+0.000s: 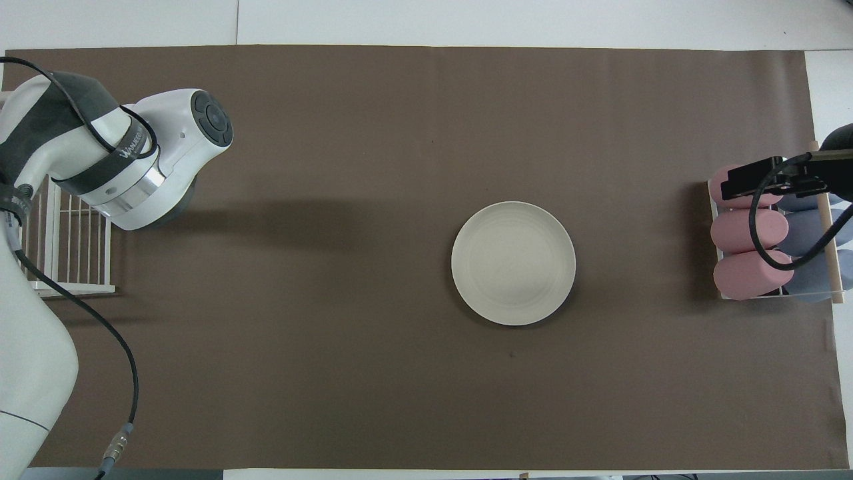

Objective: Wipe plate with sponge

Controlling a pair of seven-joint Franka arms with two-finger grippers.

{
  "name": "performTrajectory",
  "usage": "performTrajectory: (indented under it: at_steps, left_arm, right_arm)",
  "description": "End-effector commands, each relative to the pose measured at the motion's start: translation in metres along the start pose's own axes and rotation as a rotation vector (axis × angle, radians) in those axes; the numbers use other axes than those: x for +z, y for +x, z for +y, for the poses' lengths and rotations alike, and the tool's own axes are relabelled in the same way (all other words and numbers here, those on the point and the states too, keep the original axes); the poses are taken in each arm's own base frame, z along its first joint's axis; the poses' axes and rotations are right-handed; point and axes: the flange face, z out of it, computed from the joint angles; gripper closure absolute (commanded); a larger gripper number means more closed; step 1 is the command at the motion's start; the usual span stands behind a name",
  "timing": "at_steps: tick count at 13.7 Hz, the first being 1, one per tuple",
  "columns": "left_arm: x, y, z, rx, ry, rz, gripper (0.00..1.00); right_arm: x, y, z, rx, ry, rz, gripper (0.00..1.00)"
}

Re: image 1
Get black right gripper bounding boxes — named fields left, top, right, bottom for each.
left=719, top=153, right=831, bottom=201

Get cream round plate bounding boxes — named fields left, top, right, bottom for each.
left=451, top=201, right=576, bottom=327

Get pink cup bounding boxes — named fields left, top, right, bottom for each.
left=710, top=209, right=790, bottom=255
left=713, top=249, right=795, bottom=301
left=708, top=164, right=784, bottom=209

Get clear acrylic cup rack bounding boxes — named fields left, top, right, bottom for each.
left=707, top=150, right=847, bottom=305

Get wooden dowel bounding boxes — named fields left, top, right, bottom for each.
left=808, top=140, right=845, bottom=306

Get brown table mat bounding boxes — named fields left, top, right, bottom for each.
left=0, top=45, right=850, bottom=471

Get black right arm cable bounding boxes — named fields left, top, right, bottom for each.
left=749, top=156, right=853, bottom=271

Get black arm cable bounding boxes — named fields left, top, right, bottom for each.
left=0, top=56, right=159, bottom=480
left=749, top=156, right=853, bottom=271

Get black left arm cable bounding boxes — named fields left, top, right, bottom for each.
left=0, top=56, right=159, bottom=480

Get white wire basket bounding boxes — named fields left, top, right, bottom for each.
left=19, top=179, right=116, bottom=297

